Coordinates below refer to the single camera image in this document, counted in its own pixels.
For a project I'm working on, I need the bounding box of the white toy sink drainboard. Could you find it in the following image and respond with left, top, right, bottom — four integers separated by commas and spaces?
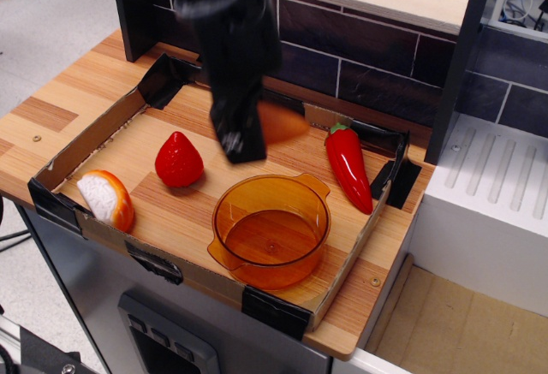
409, 115, 547, 315

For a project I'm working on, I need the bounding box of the grey toy oven panel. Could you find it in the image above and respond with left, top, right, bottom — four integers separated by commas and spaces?
118, 294, 221, 374

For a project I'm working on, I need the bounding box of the red plastic toy strawberry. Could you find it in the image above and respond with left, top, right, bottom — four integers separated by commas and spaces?
155, 131, 204, 187

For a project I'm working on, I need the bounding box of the orange transparent plastic pot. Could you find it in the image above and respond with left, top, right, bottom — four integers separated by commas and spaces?
208, 174, 331, 291

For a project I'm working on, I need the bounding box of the dark wooden post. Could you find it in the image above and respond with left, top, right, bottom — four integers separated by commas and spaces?
116, 0, 170, 62

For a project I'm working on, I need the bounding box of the cardboard fence with black tape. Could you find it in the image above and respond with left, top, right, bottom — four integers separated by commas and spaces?
28, 55, 420, 345

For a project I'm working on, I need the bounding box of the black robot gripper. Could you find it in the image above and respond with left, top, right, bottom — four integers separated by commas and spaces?
174, 0, 282, 163

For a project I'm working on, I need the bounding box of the orange plastic toy carrot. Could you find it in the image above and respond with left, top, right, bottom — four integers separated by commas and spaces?
258, 101, 310, 145

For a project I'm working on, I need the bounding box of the red plastic toy chili pepper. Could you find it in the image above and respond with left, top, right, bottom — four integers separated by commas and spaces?
325, 122, 373, 215

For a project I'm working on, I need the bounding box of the orange and white toy slice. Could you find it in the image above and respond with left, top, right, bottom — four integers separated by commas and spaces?
76, 169, 134, 232

